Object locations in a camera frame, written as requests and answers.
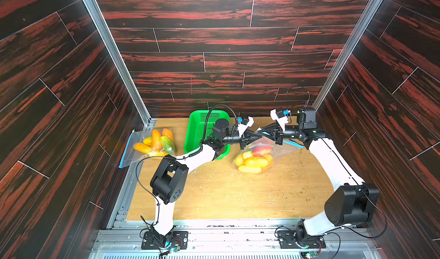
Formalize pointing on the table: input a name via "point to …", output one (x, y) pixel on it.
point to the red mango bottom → (261, 150)
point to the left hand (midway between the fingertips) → (260, 137)
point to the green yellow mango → (167, 145)
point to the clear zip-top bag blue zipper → (146, 143)
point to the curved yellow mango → (250, 169)
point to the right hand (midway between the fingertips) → (261, 129)
